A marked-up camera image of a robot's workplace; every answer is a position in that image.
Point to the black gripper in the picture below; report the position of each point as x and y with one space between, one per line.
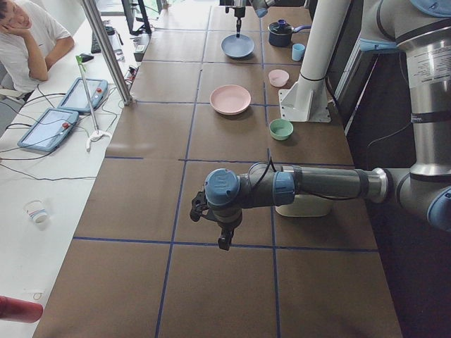
239 11
227 225

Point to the pink plate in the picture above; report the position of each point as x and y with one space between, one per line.
230 99

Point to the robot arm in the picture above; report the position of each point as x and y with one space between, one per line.
421 29
259 5

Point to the blue plate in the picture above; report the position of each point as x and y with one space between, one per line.
237 47

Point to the glass pot lid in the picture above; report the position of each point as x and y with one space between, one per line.
281 27

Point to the dark blue pot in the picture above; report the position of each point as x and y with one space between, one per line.
284 40

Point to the light blue cup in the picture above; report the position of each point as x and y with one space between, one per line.
297 51

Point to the pink bowl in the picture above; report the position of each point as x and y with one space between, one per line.
278 77

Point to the cream toaster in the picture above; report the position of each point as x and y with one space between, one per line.
306 205

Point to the green bowl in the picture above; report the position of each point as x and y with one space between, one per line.
280 129

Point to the water bottle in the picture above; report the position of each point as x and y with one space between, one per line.
114 39

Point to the black keyboard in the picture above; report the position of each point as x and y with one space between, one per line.
95 46

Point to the white grabber stick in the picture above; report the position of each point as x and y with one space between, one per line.
97 134

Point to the far blue teach pendant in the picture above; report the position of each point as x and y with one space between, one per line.
75 98

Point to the blue teach pendant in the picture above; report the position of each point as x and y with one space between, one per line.
49 131
75 98

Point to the seated person in white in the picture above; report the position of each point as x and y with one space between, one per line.
32 41

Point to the near blue teach pendant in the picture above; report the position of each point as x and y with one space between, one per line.
49 131

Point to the red cylinder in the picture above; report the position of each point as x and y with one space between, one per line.
18 310

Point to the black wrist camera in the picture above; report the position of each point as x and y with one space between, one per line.
199 207

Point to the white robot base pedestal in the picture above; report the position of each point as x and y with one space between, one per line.
306 101

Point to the aluminium frame post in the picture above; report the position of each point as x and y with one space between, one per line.
94 19

